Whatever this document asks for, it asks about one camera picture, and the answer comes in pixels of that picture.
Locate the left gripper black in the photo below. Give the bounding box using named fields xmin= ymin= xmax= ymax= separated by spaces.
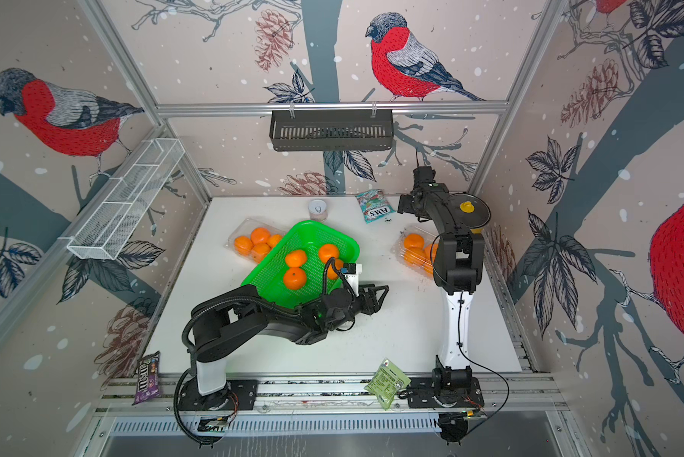
xmin=327 ymin=284 xmax=391 ymax=335

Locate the green plastic perforated basket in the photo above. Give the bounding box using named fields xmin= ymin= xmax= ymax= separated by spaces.
xmin=242 ymin=221 xmax=360 ymax=310

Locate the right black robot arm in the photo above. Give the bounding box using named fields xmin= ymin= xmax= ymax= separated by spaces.
xmin=398 ymin=175 xmax=492 ymax=391

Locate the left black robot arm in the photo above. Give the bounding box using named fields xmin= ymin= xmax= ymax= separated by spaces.
xmin=180 ymin=284 xmax=390 ymax=398

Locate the Fox's candy bag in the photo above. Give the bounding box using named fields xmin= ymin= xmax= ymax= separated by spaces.
xmin=355 ymin=189 xmax=393 ymax=224

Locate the orange in basket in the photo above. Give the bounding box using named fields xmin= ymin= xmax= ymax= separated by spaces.
xmin=283 ymin=267 xmax=307 ymax=291
xmin=325 ymin=257 xmax=344 ymax=281
xmin=318 ymin=244 xmax=340 ymax=264
xmin=285 ymin=249 xmax=308 ymax=268

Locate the yellow pot with lid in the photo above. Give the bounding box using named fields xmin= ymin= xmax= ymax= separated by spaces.
xmin=452 ymin=192 xmax=492 ymax=233

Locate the green snack packet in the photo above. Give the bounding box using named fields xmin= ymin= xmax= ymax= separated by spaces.
xmin=365 ymin=358 xmax=411 ymax=411

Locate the small pink white cup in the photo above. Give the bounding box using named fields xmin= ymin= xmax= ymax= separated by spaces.
xmin=308 ymin=199 xmax=328 ymax=222

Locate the purple M&M's candy bag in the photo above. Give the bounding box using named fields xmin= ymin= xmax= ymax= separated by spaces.
xmin=133 ymin=352 xmax=160 ymax=406

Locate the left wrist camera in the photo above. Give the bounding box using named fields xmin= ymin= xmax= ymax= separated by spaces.
xmin=341 ymin=263 xmax=362 ymax=296

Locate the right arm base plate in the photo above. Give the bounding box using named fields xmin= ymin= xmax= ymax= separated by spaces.
xmin=399 ymin=377 xmax=485 ymax=409

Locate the black hanging wire basket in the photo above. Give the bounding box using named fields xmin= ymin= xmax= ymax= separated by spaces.
xmin=269 ymin=110 xmax=395 ymax=152

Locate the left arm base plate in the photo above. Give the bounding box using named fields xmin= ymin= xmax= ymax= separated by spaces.
xmin=176 ymin=378 xmax=258 ymax=411

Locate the white wire mesh shelf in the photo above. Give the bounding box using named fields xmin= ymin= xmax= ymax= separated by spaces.
xmin=67 ymin=138 xmax=185 ymax=260

